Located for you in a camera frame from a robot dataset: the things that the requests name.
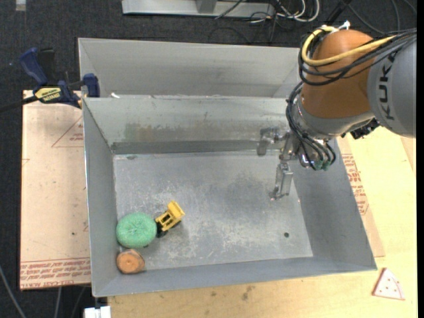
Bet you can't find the green round mesh sponge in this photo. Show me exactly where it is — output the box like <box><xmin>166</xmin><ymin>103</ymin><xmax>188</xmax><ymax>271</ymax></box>
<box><xmin>115</xmin><ymin>211</ymin><xmax>158</xmax><ymax>249</ymax></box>

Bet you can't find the yellow toy truck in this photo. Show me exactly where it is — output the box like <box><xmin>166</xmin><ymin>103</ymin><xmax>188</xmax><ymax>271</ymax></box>
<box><xmin>154</xmin><ymin>201</ymin><xmax>186</xmax><ymax>239</ymax></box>

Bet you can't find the round brown wood slice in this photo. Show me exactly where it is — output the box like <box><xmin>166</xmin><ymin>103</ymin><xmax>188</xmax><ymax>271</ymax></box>
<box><xmin>115</xmin><ymin>248</ymin><xmax>146</xmax><ymax>276</ymax></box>

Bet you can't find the brown cardboard board red print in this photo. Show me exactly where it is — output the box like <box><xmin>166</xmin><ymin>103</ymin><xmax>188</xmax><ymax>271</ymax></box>
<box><xmin>19</xmin><ymin>89</ymin><xmax>387</xmax><ymax>292</ymax></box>

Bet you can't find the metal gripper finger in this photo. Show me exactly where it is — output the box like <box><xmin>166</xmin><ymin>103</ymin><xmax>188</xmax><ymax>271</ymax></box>
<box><xmin>268</xmin><ymin>162</ymin><xmax>295</xmax><ymax>201</ymax></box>
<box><xmin>256</xmin><ymin>127</ymin><xmax>283</xmax><ymax>156</ymax></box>

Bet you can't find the grey metal bin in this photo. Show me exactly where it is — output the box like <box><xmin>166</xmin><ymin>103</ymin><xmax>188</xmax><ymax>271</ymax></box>
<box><xmin>78</xmin><ymin>37</ymin><xmax>378</xmax><ymax>298</ymax></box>

